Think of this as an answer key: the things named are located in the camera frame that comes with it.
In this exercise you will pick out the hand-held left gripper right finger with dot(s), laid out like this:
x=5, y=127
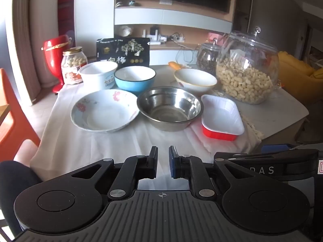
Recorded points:
x=172, y=161

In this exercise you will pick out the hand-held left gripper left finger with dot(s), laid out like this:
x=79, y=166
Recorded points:
x=153, y=163

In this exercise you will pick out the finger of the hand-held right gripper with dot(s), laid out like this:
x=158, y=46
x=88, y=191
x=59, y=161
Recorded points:
x=275, y=148

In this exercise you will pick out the stainless steel bowl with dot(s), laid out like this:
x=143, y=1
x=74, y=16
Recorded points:
x=169, y=108

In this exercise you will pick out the red white rectangular tray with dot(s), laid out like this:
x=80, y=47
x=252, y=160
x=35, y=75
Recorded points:
x=222, y=117

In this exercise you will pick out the floral white plate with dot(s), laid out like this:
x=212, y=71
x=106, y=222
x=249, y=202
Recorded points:
x=101, y=113

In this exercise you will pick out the cream ceramic bowl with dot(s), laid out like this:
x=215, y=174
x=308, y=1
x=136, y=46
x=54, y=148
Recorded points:
x=194, y=80

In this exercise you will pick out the blue enamel bowl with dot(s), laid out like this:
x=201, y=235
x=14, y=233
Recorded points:
x=135, y=79

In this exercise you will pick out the white plastic bowl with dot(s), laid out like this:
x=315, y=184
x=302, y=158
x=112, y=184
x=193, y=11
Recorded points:
x=97, y=77

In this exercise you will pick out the white tablecloth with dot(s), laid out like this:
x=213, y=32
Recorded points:
x=121, y=143

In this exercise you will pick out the yellow sofa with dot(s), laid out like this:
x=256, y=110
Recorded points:
x=297, y=78

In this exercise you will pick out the large glass peanut jar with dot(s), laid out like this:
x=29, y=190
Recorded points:
x=247, y=78

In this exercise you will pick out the orange chopstick packet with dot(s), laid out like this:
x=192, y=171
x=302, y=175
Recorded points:
x=174, y=65

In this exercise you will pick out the small glass seed jar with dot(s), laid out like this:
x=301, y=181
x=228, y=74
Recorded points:
x=207, y=58

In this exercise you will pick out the black snack bag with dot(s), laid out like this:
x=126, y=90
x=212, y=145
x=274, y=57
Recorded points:
x=123, y=51

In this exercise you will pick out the pink box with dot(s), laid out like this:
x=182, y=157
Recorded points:
x=215, y=37

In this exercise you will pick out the plastic jar of coated peanuts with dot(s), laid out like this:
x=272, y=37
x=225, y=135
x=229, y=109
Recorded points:
x=73, y=66

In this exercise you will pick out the white router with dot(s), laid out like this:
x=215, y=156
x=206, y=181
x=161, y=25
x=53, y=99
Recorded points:
x=152, y=36

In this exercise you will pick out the shell ornament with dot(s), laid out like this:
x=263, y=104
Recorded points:
x=125, y=30

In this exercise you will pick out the person's leg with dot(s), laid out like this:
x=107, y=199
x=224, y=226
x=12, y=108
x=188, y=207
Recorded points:
x=17, y=181

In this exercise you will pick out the red vase-shaped bin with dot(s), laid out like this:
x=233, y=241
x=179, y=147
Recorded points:
x=56, y=60

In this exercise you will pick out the white wooden TV cabinet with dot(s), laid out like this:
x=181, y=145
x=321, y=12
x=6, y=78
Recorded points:
x=174, y=17

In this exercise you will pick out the orange plastic chair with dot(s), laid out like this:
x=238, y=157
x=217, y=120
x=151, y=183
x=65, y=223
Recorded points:
x=12, y=121

